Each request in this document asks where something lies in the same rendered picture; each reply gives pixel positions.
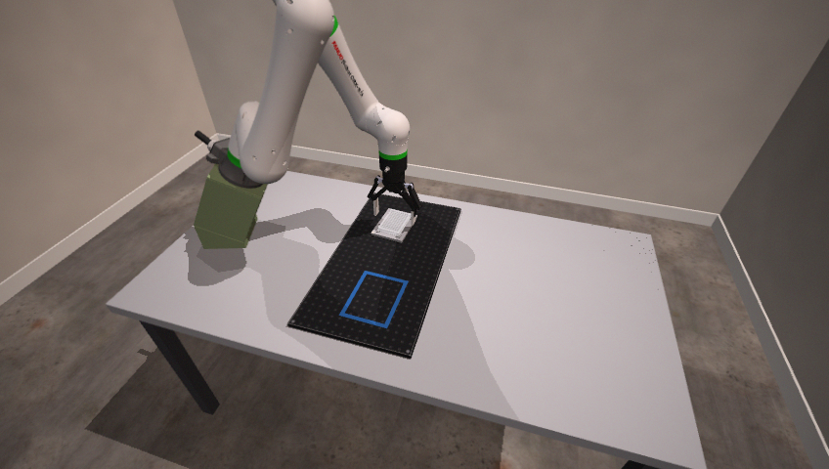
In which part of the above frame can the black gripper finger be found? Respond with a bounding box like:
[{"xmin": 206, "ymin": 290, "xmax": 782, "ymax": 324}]
[
  {"xmin": 394, "ymin": 183, "xmax": 422, "ymax": 225},
  {"xmin": 368, "ymin": 175, "xmax": 391, "ymax": 216}
]

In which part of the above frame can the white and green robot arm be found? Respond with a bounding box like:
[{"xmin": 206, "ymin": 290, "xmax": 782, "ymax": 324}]
[{"xmin": 195, "ymin": 0, "xmax": 410, "ymax": 189}]

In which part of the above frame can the blue rectangular tape outline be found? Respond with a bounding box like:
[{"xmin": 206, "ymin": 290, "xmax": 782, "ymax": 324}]
[{"xmin": 339, "ymin": 271, "xmax": 408, "ymax": 328}]

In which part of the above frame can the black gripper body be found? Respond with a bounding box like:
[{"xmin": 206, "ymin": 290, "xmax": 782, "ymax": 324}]
[{"xmin": 382, "ymin": 171, "xmax": 405, "ymax": 193}]

